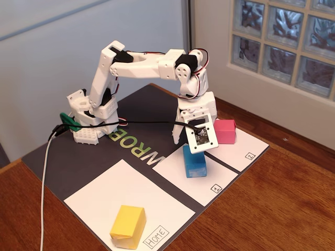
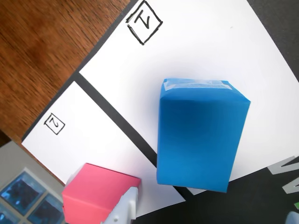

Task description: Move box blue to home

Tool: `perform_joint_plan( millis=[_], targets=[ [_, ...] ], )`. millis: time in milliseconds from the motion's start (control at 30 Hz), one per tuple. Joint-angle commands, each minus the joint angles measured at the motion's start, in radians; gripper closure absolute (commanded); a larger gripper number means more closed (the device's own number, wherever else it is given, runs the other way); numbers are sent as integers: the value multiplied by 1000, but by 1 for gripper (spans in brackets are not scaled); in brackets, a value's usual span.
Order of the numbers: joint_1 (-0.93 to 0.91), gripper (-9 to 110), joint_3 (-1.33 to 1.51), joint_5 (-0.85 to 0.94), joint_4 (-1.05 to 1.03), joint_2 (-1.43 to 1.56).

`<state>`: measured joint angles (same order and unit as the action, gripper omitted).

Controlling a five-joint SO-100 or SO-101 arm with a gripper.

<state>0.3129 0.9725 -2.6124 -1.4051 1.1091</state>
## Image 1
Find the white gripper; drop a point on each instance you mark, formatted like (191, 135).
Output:
(208, 103)

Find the blue paper box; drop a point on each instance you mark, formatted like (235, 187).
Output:
(195, 164)

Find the white printed robot arm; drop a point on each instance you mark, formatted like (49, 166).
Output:
(138, 69)

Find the pink paper box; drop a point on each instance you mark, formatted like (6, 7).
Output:
(226, 130)

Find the white sheet marked HOME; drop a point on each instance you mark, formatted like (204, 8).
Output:
(131, 188)

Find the yellow paper box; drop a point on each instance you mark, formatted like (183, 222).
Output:
(128, 222)

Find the white sheet marked 1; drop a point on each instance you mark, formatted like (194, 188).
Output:
(199, 188)

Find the white sheet marked 2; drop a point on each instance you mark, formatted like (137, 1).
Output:
(235, 154)

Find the black mat with WROB print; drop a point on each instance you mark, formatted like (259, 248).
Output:
(78, 170)

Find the green clamp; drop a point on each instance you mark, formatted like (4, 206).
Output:
(68, 120)

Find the glass block window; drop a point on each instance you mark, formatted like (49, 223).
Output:
(280, 23)

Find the camera board in white frame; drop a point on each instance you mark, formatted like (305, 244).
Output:
(201, 136)

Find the grey metal frame post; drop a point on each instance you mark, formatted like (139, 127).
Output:
(187, 47)

